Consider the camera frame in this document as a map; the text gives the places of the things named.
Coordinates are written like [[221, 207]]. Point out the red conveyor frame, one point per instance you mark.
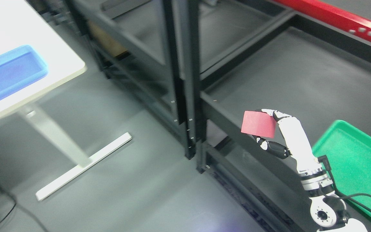
[[332, 15]]

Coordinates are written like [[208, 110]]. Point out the black metal shelf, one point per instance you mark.
[[252, 54], [134, 43]]

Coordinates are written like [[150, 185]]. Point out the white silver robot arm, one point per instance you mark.
[[327, 209]]

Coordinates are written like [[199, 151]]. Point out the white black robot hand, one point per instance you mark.
[[297, 143]]

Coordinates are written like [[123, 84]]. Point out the green plastic tray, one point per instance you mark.
[[348, 150]]

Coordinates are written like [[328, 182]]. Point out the black metal shelf right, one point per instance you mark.
[[252, 54]]

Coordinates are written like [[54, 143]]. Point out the blue plastic tray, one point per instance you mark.
[[19, 68]]

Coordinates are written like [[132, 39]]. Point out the black metal shelf left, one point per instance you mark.
[[134, 43]]

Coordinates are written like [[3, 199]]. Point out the pink foam block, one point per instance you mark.
[[258, 124]]

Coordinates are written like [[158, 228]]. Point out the white table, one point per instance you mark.
[[20, 24]]

